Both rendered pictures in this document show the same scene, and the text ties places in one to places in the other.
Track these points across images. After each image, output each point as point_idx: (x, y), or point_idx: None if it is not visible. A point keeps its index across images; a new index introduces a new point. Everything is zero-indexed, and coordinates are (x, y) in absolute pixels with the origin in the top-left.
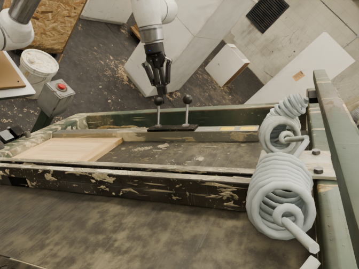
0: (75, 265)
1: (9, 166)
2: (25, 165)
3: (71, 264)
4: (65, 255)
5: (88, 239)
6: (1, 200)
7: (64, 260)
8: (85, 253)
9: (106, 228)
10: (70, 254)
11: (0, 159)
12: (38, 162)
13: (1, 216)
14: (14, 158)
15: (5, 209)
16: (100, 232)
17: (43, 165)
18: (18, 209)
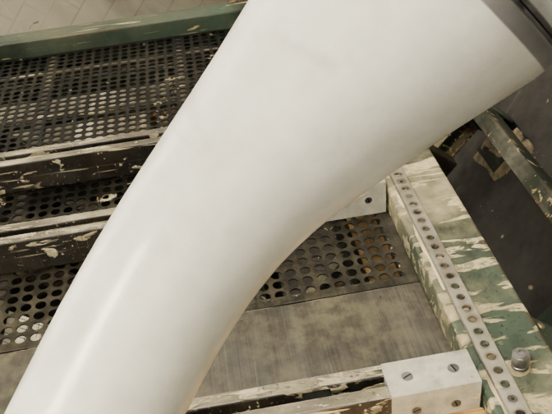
0: (6, 361)
1: (297, 379)
2: (255, 394)
3: (12, 360)
4: (29, 363)
5: (16, 387)
6: (275, 377)
7: (25, 359)
8: (5, 374)
9: (1, 409)
10: (24, 366)
11: (385, 389)
12: (241, 412)
13: (215, 361)
14: (343, 402)
15: (232, 370)
16: (6, 400)
17: (204, 407)
18: (203, 379)
